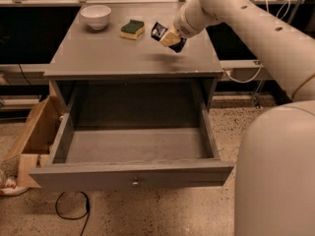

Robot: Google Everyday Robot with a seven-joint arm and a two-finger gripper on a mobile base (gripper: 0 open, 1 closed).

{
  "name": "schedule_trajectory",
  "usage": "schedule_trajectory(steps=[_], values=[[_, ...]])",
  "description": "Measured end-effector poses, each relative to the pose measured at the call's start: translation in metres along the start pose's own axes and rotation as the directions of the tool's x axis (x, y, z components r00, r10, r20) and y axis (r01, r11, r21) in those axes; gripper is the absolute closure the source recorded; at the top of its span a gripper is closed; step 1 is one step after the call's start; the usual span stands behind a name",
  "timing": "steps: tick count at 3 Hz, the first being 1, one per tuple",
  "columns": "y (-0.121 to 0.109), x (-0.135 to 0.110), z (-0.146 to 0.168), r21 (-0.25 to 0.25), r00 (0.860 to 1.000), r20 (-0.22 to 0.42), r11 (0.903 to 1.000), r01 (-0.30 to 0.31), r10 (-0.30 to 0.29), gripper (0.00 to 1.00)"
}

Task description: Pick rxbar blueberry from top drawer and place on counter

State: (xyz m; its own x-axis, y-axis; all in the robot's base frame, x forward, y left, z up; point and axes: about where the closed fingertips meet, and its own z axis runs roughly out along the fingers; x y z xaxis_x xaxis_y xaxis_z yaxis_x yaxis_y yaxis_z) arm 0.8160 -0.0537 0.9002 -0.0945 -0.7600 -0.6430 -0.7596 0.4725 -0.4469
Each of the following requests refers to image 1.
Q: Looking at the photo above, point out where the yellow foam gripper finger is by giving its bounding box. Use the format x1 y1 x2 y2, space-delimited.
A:
159 28 181 47

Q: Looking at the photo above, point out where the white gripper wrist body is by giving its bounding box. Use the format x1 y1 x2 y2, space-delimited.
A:
173 0 221 38

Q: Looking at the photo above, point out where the dark blue rxbar wrapper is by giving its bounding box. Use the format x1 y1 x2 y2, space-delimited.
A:
151 22 186 53

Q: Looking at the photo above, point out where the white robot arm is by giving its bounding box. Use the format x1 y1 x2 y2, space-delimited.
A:
160 0 315 101

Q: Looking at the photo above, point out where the grey cabinet with counter top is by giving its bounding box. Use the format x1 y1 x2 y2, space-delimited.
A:
43 2 223 130

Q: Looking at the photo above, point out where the grey open top drawer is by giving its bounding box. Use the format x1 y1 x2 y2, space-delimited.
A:
29 102 234 192

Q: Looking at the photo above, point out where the metal drawer knob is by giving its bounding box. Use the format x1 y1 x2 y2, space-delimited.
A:
131 178 140 188

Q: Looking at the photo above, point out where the green and yellow sponge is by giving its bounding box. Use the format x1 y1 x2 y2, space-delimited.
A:
120 20 145 40

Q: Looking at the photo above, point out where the white ceramic bowl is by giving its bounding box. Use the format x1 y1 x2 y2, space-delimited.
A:
80 5 111 30

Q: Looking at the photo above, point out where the metal pole stand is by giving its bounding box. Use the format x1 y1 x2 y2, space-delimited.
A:
252 0 306 109

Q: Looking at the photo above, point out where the cardboard box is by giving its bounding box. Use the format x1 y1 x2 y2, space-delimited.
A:
4 83 63 188

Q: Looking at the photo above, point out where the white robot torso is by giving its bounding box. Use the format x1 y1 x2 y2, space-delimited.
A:
234 101 315 236

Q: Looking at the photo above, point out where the red and white cloth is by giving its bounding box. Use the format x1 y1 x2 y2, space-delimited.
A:
0 169 28 197

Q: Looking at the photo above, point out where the grey wall rail shelf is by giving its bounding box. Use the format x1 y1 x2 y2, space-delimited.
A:
220 60 273 84

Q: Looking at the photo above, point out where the white hanging cable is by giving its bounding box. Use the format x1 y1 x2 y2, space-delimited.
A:
222 0 291 84

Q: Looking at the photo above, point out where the black floor cable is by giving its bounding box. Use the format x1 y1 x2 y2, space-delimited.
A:
54 191 92 236

